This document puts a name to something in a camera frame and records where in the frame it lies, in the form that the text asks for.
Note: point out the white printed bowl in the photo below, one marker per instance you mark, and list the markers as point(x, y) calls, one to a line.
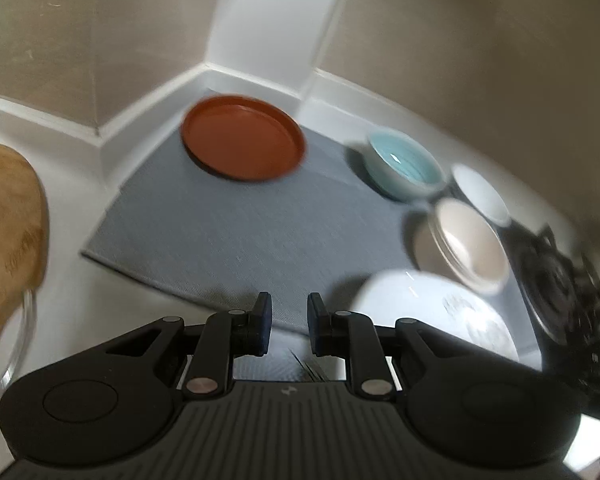
point(472, 245)

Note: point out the white bowl blue patterned outside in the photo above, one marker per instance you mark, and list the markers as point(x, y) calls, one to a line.
point(480, 192)

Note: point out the white floral plate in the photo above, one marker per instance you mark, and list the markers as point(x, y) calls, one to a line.
point(430, 310)

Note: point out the wooden cutting board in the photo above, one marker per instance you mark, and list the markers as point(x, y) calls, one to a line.
point(10, 240)

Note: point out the black glass gas stove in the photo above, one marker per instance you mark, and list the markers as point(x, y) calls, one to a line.
point(570, 360)

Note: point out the light blue bowl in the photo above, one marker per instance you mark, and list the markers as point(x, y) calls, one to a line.
point(405, 162)

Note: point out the grey mat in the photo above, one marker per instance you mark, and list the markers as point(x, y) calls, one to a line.
point(205, 240)

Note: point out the steel stove burner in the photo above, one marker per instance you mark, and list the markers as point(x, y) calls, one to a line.
point(555, 285)

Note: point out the brown round plate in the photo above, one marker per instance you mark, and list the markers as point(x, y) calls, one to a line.
point(240, 135)

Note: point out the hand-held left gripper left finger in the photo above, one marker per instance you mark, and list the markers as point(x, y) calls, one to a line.
point(264, 322)

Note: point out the clear glass lid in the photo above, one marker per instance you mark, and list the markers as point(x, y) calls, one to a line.
point(26, 320)

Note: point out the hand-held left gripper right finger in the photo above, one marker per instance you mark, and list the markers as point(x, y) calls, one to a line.
point(314, 322)

